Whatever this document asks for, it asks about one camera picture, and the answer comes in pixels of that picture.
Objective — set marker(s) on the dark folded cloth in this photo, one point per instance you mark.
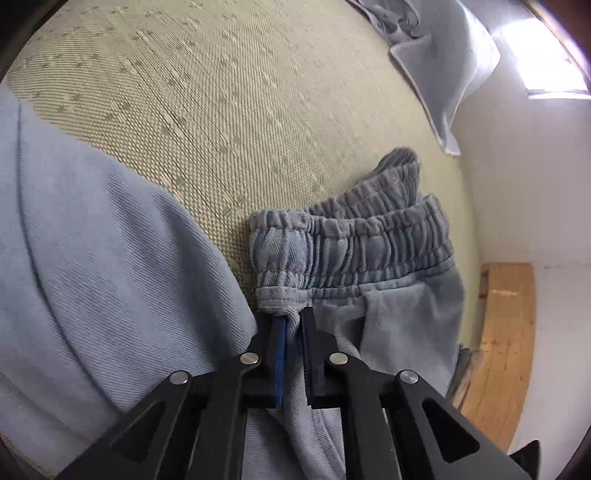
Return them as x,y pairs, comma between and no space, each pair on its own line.
460,379

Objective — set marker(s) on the light blue denim pants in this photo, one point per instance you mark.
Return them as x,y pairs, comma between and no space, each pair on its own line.
108,285

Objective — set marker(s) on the light blue blanket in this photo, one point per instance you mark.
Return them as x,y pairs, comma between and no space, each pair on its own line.
444,50

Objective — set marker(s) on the window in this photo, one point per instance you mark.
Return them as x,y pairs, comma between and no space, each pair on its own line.
541,61

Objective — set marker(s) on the wooden headboard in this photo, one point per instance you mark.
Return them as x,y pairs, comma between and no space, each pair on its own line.
494,387

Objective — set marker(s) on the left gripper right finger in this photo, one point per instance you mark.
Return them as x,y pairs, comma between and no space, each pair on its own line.
396,426

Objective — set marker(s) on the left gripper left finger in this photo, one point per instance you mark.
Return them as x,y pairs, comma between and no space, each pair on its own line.
193,427

